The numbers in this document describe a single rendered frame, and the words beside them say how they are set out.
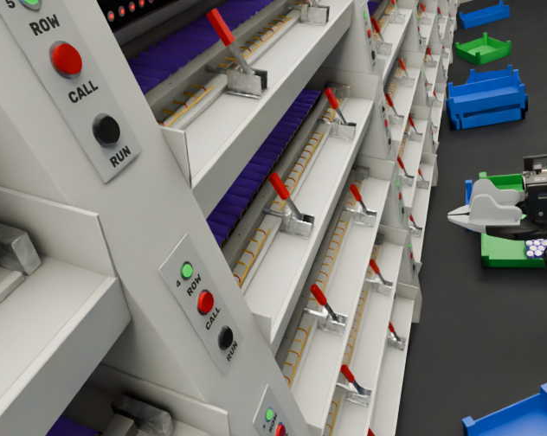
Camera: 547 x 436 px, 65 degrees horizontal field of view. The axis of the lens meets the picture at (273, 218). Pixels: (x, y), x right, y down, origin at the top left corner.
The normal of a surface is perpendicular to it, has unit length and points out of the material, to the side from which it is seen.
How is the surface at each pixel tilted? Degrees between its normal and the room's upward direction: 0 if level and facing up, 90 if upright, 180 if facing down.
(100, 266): 90
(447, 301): 0
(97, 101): 90
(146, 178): 90
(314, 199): 21
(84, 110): 90
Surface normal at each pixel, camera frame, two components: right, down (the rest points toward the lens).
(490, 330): -0.31, -0.80
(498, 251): -0.41, -0.52
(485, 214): -0.39, 0.61
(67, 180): 0.89, -0.04
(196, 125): 0.02, -0.76
